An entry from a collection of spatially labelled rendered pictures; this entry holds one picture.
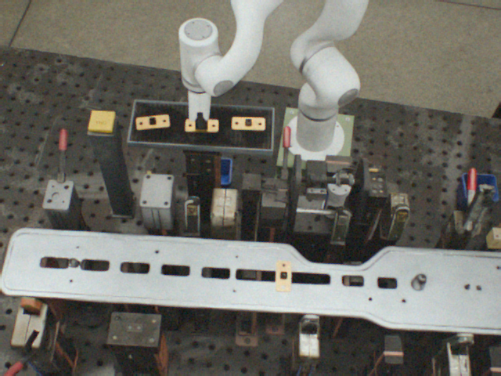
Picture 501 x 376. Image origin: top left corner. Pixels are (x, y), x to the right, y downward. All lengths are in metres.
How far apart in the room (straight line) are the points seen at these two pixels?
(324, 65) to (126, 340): 0.86
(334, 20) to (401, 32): 2.02
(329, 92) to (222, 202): 0.40
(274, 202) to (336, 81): 0.35
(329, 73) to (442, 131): 0.74
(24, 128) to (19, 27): 1.41
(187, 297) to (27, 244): 0.44
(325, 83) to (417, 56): 1.86
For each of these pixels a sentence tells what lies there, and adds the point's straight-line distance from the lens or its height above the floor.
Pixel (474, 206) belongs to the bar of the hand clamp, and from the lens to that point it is 1.70.
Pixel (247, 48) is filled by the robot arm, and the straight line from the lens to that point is 1.42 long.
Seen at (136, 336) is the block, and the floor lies 1.03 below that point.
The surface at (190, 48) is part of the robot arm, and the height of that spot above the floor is 1.49.
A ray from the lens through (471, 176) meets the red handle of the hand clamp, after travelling 1.77.
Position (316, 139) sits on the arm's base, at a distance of 2.05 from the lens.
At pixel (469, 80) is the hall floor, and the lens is 3.58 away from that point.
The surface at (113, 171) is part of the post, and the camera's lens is 1.90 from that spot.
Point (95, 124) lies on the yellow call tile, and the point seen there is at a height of 1.16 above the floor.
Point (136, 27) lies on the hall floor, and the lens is 3.61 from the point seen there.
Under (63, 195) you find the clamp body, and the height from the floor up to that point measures 1.06.
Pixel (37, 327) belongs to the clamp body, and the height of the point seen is 1.06.
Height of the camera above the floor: 2.54
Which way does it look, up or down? 59 degrees down
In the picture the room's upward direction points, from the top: 4 degrees clockwise
